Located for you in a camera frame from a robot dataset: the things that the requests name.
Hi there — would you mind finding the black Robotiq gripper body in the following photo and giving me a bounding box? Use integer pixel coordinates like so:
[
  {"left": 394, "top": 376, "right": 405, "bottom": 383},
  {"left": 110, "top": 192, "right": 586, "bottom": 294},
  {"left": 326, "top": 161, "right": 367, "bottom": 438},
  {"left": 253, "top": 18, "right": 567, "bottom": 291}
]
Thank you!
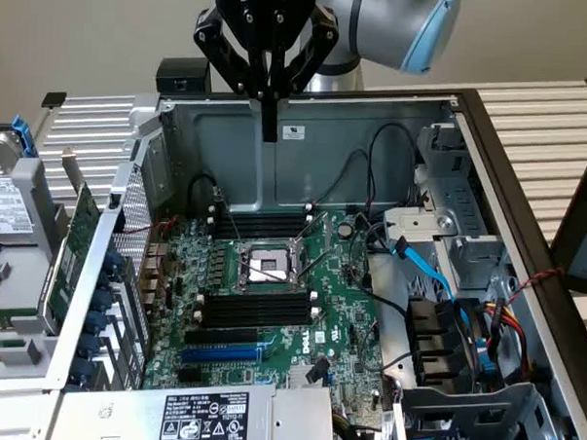
[{"left": 211, "top": 0, "right": 317, "bottom": 57}]

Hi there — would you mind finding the black box with port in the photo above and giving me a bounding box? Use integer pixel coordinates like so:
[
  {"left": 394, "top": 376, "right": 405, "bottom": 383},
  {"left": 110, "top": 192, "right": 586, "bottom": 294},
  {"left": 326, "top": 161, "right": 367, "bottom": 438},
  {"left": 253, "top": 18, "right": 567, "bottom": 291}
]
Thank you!
[{"left": 155, "top": 56, "right": 214, "bottom": 96}]

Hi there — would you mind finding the grey metal PC case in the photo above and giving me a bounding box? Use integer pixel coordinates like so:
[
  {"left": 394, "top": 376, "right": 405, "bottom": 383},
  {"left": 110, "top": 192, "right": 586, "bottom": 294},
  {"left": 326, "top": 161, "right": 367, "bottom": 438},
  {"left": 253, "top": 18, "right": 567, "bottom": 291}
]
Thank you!
[{"left": 44, "top": 70, "right": 587, "bottom": 440}]

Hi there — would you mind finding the thin metal locking lever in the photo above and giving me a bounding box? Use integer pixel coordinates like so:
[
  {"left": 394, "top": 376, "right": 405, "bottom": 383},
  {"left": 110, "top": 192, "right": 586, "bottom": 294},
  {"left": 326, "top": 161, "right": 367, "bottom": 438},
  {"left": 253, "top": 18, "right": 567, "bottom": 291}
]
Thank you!
[
  {"left": 211, "top": 186, "right": 251, "bottom": 251},
  {"left": 295, "top": 241, "right": 345, "bottom": 284}
]

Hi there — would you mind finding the metal socket cover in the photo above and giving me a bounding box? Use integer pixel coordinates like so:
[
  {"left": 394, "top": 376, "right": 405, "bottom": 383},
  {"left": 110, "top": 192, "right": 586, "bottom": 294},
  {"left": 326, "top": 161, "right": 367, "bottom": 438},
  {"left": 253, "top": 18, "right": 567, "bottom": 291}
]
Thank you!
[{"left": 293, "top": 210, "right": 335, "bottom": 279}]

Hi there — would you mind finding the light grey metal disk bay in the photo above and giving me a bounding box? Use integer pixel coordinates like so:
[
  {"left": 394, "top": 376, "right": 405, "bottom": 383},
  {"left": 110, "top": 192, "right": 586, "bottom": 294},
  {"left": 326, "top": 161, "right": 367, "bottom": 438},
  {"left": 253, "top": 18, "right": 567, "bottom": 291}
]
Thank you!
[{"left": 378, "top": 119, "right": 516, "bottom": 302}]

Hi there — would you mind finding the green graphics card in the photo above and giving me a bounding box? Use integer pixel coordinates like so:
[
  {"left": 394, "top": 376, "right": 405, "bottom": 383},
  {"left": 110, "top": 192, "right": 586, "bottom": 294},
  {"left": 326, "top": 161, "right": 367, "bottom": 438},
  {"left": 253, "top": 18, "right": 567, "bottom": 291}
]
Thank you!
[{"left": 37, "top": 143, "right": 107, "bottom": 337}]

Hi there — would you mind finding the metal CPU socket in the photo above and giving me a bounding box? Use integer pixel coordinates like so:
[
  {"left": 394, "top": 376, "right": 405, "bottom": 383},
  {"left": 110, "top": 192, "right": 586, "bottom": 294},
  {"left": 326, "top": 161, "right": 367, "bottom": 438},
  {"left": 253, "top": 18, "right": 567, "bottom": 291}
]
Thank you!
[{"left": 234, "top": 239, "right": 309, "bottom": 298}]

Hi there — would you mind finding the grey hard drive caddy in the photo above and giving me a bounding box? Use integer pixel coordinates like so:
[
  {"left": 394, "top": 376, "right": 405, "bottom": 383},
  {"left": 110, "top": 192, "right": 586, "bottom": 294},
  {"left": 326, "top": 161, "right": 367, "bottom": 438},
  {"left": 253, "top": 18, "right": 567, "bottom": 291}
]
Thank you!
[{"left": 0, "top": 156, "right": 81, "bottom": 385}]

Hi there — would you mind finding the blue card retention clip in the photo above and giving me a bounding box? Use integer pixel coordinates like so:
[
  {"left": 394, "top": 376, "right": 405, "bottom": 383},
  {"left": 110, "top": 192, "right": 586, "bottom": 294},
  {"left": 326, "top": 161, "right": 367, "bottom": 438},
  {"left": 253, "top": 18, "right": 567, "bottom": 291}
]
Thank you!
[
  {"left": 92, "top": 288, "right": 115, "bottom": 313},
  {"left": 69, "top": 356, "right": 93, "bottom": 385},
  {"left": 78, "top": 332, "right": 102, "bottom": 357},
  {"left": 84, "top": 310, "right": 108, "bottom": 335},
  {"left": 103, "top": 249, "right": 126, "bottom": 275}
]

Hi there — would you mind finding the green Dell motherboard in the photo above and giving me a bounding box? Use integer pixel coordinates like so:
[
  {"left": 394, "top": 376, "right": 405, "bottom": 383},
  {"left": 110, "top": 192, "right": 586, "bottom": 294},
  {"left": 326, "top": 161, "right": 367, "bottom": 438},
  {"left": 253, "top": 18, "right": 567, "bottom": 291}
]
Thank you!
[{"left": 140, "top": 202, "right": 407, "bottom": 433}]

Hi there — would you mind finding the silver hard disk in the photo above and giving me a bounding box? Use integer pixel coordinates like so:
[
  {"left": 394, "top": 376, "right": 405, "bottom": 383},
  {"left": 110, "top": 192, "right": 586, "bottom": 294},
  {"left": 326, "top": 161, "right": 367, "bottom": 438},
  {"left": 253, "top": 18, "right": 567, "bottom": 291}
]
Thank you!
[{"left": 0, "top": 127, "right": 40, "bottom": 248}]

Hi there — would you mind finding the long black expansion slot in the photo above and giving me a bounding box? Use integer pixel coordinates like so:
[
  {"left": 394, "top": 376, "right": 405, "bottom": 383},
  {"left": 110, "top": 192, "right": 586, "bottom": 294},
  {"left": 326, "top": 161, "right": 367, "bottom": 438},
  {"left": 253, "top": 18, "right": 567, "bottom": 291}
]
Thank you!
[{"left": 184, "top": 323, "right": 261, "bottom": 349}]

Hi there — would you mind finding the long blue expansion slot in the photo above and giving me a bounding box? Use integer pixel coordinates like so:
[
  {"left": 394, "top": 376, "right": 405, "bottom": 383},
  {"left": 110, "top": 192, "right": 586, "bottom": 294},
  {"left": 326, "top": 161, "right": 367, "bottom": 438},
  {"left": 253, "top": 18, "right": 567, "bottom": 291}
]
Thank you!
[{"left": 178, "top": 344, "right": 263, "bottom": 370}]

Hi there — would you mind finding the black framed grey panel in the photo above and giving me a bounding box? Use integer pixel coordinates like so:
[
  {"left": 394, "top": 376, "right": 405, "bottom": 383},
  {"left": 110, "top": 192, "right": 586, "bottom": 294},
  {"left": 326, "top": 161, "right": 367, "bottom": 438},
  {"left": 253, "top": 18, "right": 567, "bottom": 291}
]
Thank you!
[{"left": 547, "top": 114, "right": 587, "bottom": 297}]

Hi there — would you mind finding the black fan shroud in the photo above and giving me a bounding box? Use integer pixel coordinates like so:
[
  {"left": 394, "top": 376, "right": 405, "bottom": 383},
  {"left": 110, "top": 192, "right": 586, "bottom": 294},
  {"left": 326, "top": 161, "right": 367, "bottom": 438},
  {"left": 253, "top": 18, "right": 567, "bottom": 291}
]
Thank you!
[{"left": 402, "top": 295, "right": 491, "bottom": 390}]

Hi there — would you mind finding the silver finned heatsink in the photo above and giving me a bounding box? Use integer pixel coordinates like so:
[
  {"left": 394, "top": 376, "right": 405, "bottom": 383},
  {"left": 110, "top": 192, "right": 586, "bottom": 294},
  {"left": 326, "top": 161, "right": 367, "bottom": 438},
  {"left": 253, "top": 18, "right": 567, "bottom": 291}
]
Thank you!
[{"left": 287, "top": 363, "right": 328, "bottom": 389}]

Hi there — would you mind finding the silver power supply with label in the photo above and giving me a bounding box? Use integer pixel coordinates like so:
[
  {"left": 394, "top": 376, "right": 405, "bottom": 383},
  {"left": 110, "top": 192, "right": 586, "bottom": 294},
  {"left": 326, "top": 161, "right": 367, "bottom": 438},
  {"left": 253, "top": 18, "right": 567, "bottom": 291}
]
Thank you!
[{"left": 44, "top": 372, "right": 339, "bottom": 440}]

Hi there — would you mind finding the dark grey metal disk bay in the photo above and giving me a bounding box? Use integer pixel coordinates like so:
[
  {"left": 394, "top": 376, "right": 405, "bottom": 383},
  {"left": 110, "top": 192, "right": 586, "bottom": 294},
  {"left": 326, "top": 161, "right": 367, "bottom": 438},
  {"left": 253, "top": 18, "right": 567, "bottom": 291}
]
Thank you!
[{"left": 393, "top": 375, "right": 577, "bottom": 440}]

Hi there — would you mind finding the thin black wire low arc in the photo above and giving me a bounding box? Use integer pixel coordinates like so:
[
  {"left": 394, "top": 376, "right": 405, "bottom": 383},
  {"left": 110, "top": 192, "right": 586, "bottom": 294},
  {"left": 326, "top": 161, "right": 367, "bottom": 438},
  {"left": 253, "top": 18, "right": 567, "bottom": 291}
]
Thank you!
[{"left": 317, "top": 147, "right": 376, "bottom": 208}]

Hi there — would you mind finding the thin black wire tall loop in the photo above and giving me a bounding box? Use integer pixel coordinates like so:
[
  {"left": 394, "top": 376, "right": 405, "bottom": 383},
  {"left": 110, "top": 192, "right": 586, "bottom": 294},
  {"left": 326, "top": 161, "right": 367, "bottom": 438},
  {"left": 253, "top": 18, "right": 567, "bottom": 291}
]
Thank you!
[{"left": 364, "top": 122, "right": 422, "bottom": 210}]

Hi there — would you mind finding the black wire small loop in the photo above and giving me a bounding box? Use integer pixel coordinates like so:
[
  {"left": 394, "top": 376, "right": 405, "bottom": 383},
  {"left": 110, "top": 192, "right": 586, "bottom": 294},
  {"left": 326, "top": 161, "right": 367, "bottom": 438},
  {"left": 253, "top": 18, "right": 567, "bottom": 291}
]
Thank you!
[{"left": 186, "top": 172, "right": 221, "bottom": 228}]

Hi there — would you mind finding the thin red wire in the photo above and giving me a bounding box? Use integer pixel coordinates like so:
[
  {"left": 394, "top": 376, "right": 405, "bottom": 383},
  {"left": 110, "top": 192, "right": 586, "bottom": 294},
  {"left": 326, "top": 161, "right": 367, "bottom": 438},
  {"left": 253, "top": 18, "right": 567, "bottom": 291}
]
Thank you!
[{"left": 122, "top": 211, "right": 183, "bottom": 239}]

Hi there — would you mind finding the blue plastic disk bracket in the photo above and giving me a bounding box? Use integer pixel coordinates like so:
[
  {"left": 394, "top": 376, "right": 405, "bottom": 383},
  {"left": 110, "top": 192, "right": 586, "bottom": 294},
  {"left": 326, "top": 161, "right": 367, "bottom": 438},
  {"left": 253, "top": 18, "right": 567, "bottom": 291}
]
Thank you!
[{"left": 7, "top": 113, "right": 40, "bottom": 161}]

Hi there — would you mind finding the blue flat SATA wire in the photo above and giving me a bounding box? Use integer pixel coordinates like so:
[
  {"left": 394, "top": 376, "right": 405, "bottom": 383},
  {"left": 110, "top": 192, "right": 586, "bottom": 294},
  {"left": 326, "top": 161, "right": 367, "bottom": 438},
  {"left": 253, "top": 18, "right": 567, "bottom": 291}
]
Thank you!
[{"left": 387, "top": 235, "right": 475, "bottom": 336}]

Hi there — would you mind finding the thick black wire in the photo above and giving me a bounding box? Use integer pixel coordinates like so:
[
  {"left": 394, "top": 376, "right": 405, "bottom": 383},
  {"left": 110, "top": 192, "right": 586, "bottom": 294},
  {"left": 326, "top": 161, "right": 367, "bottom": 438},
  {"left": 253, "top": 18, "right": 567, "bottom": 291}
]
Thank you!
[{"left": 345, "top": 210, "right": 417, "bottom": 316}]

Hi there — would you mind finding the black wire connector plug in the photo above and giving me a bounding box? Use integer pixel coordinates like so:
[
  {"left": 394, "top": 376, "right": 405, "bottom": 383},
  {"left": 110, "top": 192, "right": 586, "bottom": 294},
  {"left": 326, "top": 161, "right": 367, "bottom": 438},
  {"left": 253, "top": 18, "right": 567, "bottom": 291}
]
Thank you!
[{"left": 304, "top": 355, "right": 331, "bottom": 386}]

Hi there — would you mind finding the red black twisted wire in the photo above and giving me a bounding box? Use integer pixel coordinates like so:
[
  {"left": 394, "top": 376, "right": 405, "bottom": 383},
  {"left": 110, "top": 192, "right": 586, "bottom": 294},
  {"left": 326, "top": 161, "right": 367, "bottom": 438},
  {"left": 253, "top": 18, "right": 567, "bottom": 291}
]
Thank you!
[{"left": 512, "top": 264, "right": 568, "bottom": 305}]

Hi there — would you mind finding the grey black curved wire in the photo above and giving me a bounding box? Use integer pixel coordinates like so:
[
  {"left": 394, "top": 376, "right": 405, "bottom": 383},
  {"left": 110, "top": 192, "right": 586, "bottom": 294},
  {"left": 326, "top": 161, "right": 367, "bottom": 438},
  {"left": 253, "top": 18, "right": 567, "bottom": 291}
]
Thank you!
[{"left": 357, "top": 319, "right": 412, "bottom": 373}]

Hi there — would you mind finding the yellow red black wire bundle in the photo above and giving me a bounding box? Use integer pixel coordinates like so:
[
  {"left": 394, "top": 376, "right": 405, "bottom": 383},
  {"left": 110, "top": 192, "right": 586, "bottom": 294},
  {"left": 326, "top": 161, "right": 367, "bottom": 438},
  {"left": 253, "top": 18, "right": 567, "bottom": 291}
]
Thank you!
[{"left": 480, "top": 297, "right": 539, "bottom": 383}]

